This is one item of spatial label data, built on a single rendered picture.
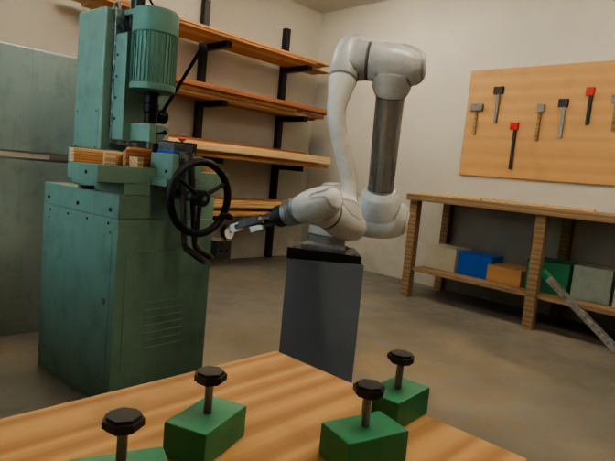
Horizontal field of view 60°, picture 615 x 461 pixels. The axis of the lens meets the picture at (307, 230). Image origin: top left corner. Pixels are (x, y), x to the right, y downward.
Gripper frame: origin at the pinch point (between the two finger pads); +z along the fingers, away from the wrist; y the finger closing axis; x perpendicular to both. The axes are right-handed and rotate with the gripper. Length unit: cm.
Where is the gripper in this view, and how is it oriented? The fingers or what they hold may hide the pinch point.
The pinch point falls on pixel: (244, 227)
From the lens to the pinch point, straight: 189.0
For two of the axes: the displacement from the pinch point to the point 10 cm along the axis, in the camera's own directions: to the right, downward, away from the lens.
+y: -6.3, 0.2, -7.7
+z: -7.5, 2.2, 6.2
